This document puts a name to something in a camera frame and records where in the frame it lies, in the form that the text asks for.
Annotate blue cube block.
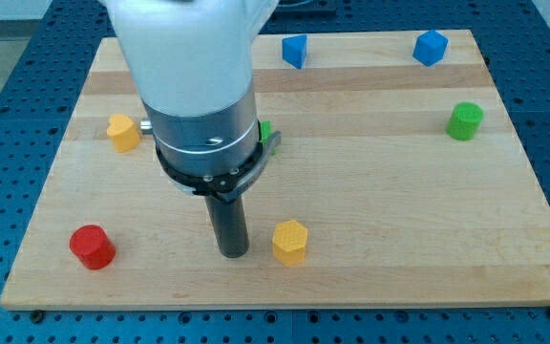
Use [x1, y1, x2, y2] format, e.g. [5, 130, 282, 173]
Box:
[412, 30, 449, 67]

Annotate yellow heart block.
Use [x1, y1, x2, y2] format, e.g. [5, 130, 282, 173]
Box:
[106, 114, 141, 153]

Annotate green cylinder block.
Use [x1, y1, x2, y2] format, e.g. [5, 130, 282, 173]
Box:
[446, 102, 484, 141]

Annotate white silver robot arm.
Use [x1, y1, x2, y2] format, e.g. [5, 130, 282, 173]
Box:
[101, 0, 280, 203]

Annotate yellow hexagon block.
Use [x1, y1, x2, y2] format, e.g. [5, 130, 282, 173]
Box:
[272, 220, 308, 267]

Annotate wooden board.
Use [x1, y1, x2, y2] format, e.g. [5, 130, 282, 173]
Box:
[0, 30, 550, 311]

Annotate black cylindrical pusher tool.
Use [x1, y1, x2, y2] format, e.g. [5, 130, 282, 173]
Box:
[205, 197, 249, 258]

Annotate blue triangle block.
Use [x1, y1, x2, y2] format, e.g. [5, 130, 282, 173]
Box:
[282, 34, 307, 69]

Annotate green block behind arm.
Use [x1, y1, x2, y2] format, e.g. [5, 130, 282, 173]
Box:
[260, 120, 273, 156]

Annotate red cylinder block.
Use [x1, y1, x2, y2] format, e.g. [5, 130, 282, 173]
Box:
[69, 225, 116, 270]

